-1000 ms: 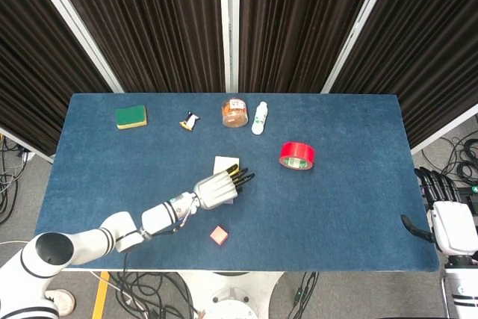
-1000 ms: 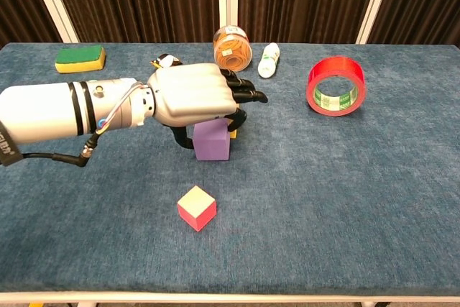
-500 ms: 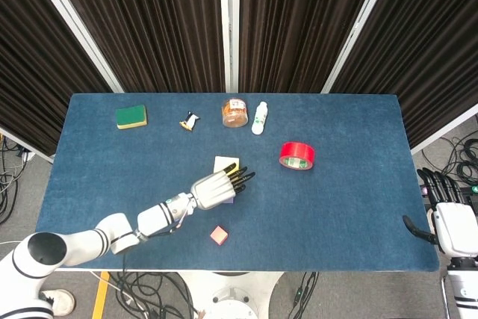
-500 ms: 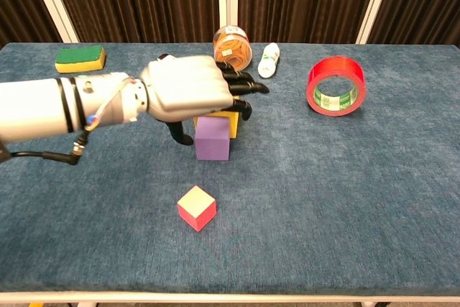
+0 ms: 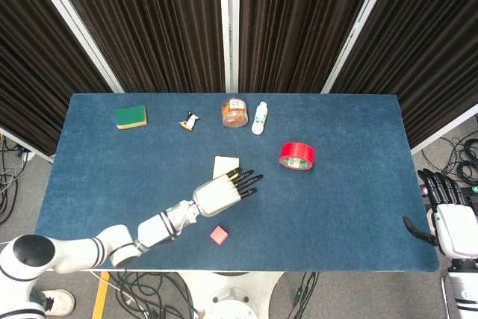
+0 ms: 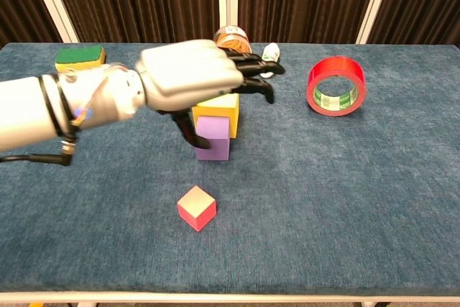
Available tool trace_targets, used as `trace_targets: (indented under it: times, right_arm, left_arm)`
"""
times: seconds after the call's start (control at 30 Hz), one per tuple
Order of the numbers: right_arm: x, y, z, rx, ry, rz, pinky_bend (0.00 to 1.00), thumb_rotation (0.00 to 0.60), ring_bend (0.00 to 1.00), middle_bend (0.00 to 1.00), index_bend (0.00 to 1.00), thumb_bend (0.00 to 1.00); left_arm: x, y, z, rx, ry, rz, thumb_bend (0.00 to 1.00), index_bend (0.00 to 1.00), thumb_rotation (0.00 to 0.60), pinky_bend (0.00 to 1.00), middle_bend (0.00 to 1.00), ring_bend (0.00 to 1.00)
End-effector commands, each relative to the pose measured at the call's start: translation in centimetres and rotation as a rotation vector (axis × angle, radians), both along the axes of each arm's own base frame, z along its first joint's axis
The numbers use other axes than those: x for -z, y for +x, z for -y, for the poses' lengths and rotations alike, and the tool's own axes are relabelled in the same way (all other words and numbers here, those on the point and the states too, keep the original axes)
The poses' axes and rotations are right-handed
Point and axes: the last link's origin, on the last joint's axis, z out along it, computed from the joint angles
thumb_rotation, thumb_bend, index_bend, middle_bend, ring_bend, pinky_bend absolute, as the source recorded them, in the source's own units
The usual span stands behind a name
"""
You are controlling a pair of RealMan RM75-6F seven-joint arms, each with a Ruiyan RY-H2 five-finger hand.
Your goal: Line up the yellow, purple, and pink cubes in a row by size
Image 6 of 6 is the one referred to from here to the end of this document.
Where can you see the small white bottle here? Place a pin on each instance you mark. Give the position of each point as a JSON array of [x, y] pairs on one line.
[[271, 51]]

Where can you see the blue table mat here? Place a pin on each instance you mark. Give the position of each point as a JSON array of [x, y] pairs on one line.
[[323, 195]]

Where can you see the red tape roll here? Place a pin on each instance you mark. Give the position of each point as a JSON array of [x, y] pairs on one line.
[[339, 66]]

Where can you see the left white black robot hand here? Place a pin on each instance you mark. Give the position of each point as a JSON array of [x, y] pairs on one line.
[[187, 69]]

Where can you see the green yellow sponge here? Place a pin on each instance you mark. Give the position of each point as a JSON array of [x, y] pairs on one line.
[[79, 56]]

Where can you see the purple cube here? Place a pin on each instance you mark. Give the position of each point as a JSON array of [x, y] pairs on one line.
[[215, 138]]

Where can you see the small red cube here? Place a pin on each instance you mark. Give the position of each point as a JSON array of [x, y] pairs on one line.
[[197, 206]]

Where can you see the yellow white block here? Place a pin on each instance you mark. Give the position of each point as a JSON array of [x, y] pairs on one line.
[[224, 109]]

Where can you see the clear jar of rubber bands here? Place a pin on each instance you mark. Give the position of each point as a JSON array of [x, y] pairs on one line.
[[235, 41]]

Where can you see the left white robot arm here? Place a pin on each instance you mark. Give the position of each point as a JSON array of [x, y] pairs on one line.
[[32, 105]]

